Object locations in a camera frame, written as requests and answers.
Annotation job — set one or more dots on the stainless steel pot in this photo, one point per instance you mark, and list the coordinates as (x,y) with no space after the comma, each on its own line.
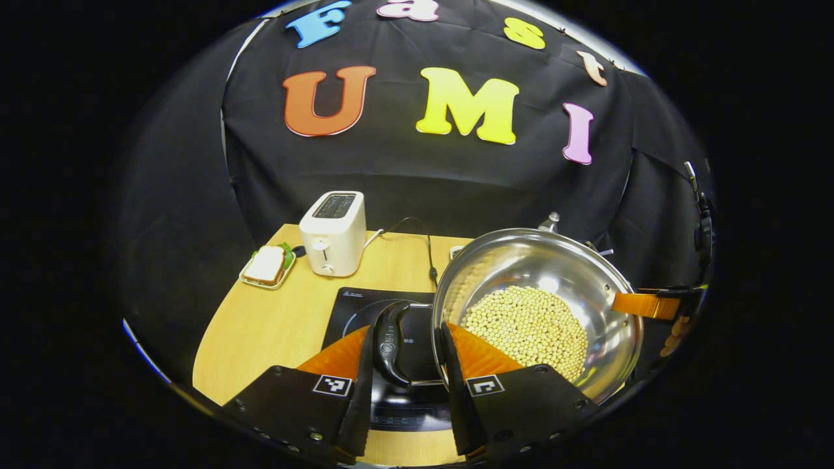
(554,260)

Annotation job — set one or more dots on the black induction cooktop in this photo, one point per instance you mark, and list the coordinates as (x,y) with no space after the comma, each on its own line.
(355,312)

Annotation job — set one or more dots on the green label drink bottle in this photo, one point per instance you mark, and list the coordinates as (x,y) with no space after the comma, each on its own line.
(552,221)

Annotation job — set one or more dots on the white toaster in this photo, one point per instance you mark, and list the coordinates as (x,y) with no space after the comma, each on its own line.
(332,241)

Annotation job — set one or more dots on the sandwich on small plate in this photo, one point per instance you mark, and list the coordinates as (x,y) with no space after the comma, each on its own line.
(266,266)

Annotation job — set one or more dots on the pile of soybeans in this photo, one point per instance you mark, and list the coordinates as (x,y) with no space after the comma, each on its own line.
(528,326)

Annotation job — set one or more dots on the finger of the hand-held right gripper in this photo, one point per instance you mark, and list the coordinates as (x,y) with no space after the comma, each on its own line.
(645,305)

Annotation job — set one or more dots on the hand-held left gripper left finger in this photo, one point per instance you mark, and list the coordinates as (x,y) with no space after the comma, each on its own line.
(361,404)

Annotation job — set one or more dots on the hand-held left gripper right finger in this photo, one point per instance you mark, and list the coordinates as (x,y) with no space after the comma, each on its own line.
(456,391)

